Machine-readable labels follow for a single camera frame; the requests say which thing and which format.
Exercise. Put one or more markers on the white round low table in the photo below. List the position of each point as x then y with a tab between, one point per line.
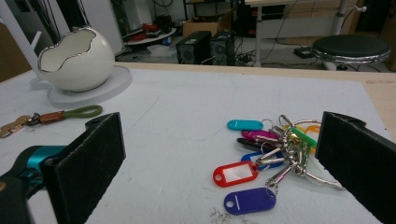
149	39

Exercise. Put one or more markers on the white mat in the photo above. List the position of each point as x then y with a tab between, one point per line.
186	109

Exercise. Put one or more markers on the cardboard box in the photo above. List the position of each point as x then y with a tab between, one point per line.
199	26

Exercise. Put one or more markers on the black round stool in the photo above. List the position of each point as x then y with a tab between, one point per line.
348	46

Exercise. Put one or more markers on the white stand post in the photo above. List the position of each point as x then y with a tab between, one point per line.
15	34

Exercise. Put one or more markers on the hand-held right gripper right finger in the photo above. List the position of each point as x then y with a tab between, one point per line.
358	155

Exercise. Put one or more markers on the black power adapter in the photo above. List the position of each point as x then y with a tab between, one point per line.
302	52

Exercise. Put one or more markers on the bunch of coloured key tags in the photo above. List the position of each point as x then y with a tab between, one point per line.
236	174

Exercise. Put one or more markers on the white egg-shaped bowl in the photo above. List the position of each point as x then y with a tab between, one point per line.
93	62

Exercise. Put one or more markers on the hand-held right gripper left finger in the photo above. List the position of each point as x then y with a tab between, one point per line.
84	165

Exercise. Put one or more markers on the black computer tower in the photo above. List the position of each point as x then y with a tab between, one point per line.
193	46
222	46

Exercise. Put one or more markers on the white round base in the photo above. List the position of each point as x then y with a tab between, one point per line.
112	85

